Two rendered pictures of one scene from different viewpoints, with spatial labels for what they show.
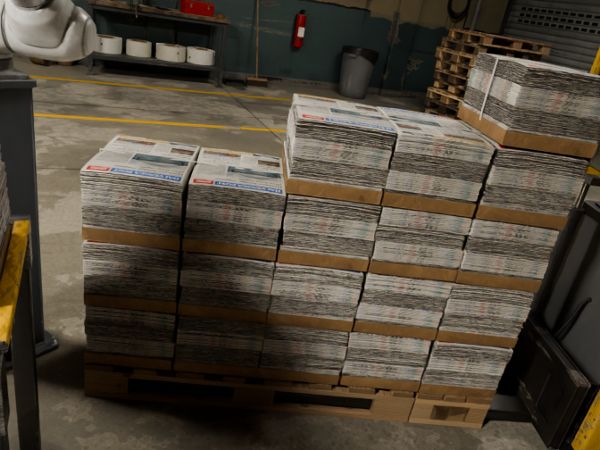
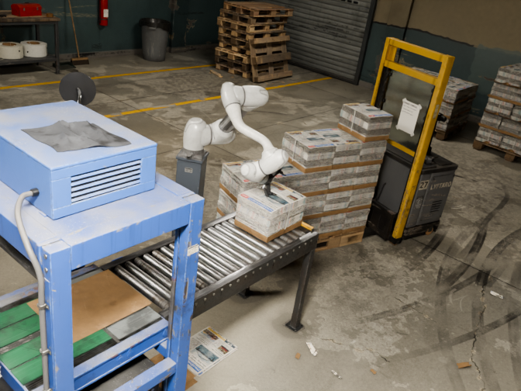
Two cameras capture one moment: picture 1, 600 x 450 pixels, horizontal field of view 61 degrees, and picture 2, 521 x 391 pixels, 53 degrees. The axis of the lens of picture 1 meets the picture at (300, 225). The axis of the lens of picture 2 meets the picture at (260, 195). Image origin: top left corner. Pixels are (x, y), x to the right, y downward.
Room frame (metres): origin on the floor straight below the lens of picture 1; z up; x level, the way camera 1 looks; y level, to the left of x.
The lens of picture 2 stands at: (-1.99, 2.20, 2.53)
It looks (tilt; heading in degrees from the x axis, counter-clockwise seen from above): 26 degrees down; 332
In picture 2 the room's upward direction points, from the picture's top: 9 degrees clockwise
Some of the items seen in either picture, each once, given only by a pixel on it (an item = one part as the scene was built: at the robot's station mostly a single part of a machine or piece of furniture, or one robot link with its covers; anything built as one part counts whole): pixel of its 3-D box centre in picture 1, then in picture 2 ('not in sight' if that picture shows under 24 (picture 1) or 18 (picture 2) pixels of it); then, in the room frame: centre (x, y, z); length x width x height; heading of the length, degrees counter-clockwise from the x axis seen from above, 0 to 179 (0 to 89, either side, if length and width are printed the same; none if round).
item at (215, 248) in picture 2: not in sight; (219, 251); (0.51, 1.11, 0.77); 0.47 x 0.05 x 0.05; 25
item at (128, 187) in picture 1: (267, 282); (284, 207); (1.58, 0.08, 0.42); 1.17 x 0.39 x 0.83; 97
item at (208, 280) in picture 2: not in sight; (188, 266); (0.40, 1.35, 0.77); 0.47 x 0.05 x 0.05; 25
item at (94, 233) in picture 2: not in sight; (65, 185); (0.08, 2.03, 1.50); 0.94 x 0.68 x 0.10; 25
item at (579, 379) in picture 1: (527, 359); (369, 212); (1.72, -0.99, 0.20); 0.62 x 0.05 x 0.30; 7
